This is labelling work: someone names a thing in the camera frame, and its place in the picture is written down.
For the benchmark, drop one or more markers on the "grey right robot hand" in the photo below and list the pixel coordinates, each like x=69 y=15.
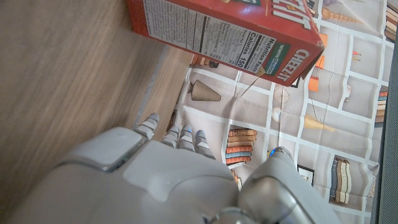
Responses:
x=155 y=186

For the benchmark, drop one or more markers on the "red Cheez-It box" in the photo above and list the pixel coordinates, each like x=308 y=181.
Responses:
x=236 y=28

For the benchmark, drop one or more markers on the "printed bookshelf backdrop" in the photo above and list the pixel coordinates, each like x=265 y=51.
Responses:
x=326 y=124

